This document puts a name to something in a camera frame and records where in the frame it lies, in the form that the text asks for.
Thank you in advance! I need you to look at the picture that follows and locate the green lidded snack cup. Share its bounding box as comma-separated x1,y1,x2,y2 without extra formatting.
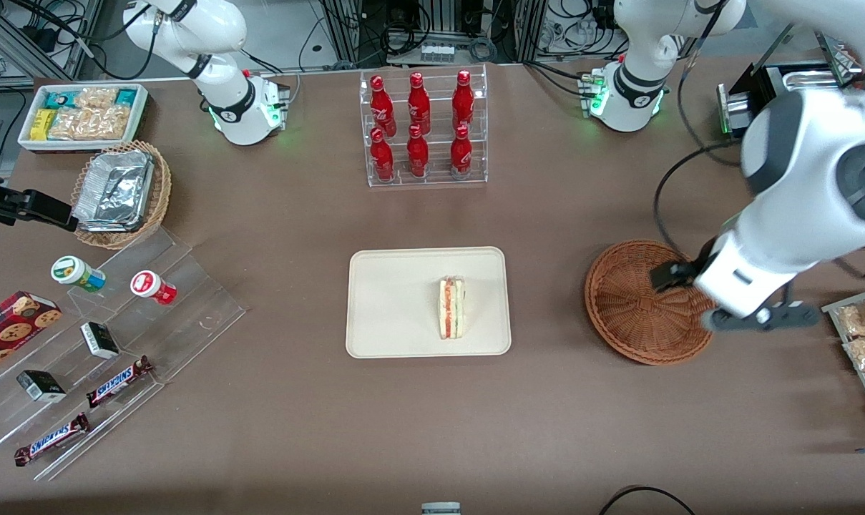
51,255,107,293

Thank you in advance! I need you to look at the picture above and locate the black floor cable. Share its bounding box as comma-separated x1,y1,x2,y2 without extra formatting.
598,486,696,515

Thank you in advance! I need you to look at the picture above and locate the white rectangular snack bin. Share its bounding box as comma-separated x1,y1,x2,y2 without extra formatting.
17,83,150,153

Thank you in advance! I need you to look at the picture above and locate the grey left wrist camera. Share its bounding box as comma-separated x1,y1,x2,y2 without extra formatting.
703,302,821,333

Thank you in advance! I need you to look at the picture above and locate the light tan wicker basket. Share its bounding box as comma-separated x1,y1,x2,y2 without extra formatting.
71,140,172,250

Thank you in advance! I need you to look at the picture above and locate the small black box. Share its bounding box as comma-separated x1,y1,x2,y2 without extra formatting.
16,369,67,403
80,321,121,360

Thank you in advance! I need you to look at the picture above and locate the clear acrylic bottle rack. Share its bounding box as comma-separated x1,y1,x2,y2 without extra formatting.
359,63,489,188

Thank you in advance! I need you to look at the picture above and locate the beige plastic tray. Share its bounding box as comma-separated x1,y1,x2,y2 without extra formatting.
346,247,512,359

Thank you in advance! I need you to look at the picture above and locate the clear acrylic stepped display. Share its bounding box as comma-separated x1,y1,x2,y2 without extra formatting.
0,227,248,481

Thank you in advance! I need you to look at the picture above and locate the brown round wicker basket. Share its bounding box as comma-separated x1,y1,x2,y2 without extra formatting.
585,240,720,366

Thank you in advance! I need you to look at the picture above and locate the red cola bottle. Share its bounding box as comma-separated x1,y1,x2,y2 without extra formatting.
407,72,431,135
406,124,430,178
370,75,397,137
370,127,395,182
450,124,473,177
452,69,475,131

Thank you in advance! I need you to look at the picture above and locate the aluminium equipment rack frame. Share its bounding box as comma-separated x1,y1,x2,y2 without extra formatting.
321,0,551,67

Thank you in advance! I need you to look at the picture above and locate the black display case appliance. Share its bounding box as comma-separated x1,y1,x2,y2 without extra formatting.
717,29,865,251

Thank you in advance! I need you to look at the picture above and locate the Snickers chocolate bar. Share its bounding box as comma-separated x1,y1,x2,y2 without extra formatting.
14,413,91,467
86,355,154,409

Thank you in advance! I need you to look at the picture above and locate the triangular sandwich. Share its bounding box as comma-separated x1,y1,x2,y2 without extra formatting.
438,277,466,340

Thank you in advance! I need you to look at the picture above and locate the aluminium foil tray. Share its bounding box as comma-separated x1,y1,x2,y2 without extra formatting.
72,150,155,233

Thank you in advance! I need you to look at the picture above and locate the red cookie box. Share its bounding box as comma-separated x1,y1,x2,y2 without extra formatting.
0,290,63,380

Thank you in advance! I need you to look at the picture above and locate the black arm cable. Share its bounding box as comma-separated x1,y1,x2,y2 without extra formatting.
653,0,746,262

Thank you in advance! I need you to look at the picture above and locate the red lidded snack cup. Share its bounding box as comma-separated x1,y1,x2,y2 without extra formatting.
130,270,177,306

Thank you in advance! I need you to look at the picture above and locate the yellow snack pack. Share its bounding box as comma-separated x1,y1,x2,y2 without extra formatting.
30,108,58,141

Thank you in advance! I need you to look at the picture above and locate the clear bag of crackers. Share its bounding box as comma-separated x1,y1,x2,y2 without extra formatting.
49,106,130,141
74,87,119,110

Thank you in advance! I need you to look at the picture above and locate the aluminium side frame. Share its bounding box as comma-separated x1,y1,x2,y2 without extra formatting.
0,0,105,81

